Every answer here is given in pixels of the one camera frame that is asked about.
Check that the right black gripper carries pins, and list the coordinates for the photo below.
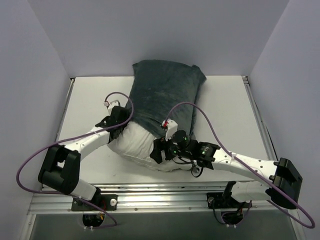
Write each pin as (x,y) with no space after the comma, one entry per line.
(156,151)

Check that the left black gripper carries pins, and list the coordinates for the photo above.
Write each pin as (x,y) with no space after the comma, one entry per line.
(119,114)

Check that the white pillow insert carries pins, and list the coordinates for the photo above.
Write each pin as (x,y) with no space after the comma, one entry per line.
(136,144)

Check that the zebra and grey pillowcase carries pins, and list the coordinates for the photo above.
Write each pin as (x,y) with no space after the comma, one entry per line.
(165,89)

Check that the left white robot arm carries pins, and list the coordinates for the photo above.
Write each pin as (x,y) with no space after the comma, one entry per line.
(60,169)

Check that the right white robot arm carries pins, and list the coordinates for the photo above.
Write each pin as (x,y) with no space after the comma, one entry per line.
(275,181)

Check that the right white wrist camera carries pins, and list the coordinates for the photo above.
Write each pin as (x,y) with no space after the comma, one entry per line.
(170,127)

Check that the aluminium front rail frame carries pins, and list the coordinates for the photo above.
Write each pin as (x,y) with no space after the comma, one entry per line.
(172,211)

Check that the left side aluminium rail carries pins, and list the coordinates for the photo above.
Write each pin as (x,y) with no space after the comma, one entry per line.
(69,92)

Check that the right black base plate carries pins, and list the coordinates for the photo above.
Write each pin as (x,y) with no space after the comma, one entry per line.
(215,200)

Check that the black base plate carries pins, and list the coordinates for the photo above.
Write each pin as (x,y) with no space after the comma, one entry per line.
(215,200)
(107,202)

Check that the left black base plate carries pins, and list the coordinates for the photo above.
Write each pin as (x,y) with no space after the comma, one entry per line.
(107,202)

